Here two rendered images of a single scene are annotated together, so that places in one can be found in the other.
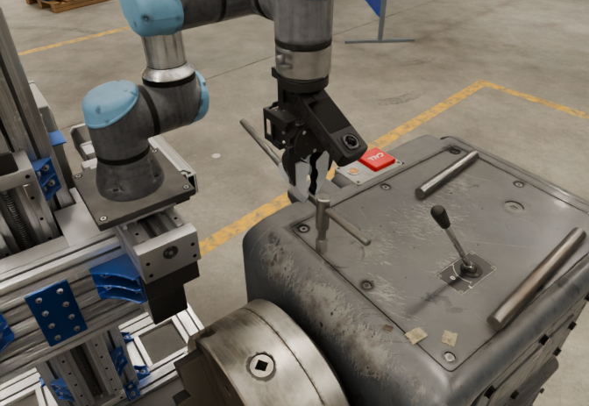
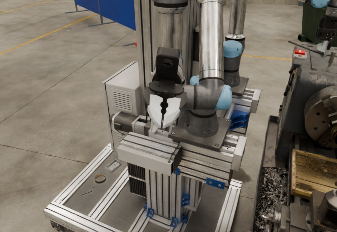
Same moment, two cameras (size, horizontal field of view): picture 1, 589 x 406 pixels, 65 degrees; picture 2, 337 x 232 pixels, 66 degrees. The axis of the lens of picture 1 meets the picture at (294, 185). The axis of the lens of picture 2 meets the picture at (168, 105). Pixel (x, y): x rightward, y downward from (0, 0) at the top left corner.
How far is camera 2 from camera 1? 1.40 m
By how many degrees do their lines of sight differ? 26
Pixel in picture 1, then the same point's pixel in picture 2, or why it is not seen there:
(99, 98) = (232, 46)
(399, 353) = not seen: outside the picture
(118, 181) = (235, 78)
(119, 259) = (235, 111)
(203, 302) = not seen: hidden behind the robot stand
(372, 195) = (314, 59)
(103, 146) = (234, 64)
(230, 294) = not seen: hidden behind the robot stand
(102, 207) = (233, 89)
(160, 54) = (241, 28)
